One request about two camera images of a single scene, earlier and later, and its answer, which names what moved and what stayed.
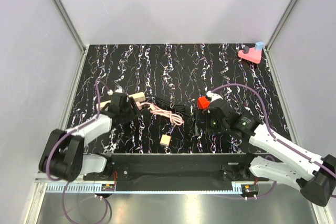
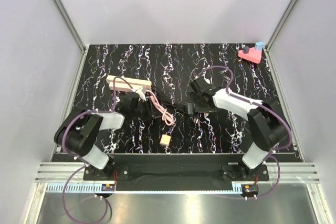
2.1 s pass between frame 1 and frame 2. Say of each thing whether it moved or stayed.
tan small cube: stayed
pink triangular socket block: stayed
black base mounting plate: stayed
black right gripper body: moved
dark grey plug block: stayed
